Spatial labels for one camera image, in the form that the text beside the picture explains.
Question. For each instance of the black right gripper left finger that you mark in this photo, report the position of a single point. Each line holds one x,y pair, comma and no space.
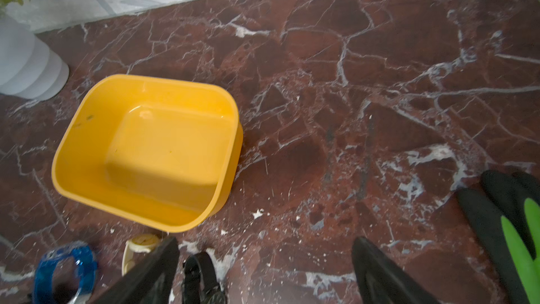
150,281

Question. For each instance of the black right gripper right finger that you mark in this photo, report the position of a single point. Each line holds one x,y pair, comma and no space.
380,280

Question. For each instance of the yellow plastic storage box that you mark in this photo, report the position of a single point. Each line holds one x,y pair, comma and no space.
159,152

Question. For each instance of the cream strap watch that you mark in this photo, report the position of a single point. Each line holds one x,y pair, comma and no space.
141,244

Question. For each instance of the green and black work glove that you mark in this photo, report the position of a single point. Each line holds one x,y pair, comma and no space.
505,219

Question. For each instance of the white ribbed flower pot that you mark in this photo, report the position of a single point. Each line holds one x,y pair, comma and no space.
29,68

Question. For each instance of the translucent blue watch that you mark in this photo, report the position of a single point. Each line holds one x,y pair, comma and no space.
66,274

